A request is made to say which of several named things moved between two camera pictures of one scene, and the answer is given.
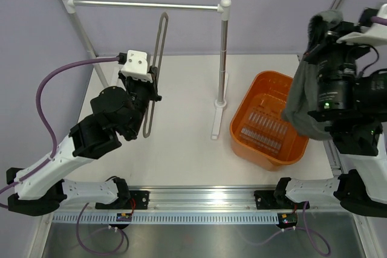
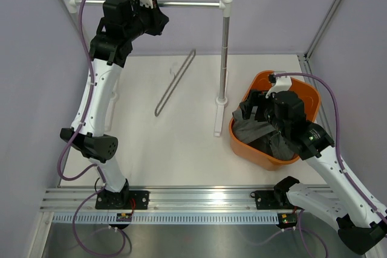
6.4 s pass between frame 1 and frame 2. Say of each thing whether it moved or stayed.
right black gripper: moved
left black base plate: stayed
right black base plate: stayed
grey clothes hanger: moved
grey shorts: moved
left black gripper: moved
